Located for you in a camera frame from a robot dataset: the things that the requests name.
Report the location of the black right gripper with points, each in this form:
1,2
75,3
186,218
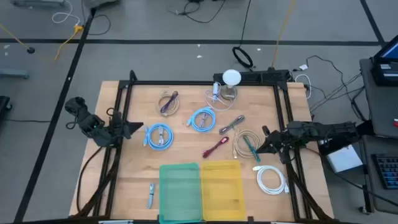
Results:
278,138

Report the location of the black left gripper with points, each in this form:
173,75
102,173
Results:
118,127

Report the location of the yellow translucent plastic bin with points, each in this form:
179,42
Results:
222,189

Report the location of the teal green plastic cup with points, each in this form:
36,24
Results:
179,193

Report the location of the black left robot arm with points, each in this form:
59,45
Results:
88,123

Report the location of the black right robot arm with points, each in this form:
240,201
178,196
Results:
323,130

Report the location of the white box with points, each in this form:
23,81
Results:
343,159

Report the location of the white dome lamp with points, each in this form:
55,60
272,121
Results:
231,77

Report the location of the small white adapter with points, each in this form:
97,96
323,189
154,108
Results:
303,67

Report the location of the grey cart top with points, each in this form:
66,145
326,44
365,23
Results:
377,105

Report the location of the black keyboard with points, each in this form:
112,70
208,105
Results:
387,171

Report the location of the grey side desk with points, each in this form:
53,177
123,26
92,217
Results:
382,199

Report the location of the black round floor foot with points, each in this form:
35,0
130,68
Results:
30,50

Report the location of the black object on floor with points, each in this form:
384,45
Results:
3,105

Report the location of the black laptop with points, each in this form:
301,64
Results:
387,67

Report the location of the black aluminium table frame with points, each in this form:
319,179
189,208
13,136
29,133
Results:
186,82

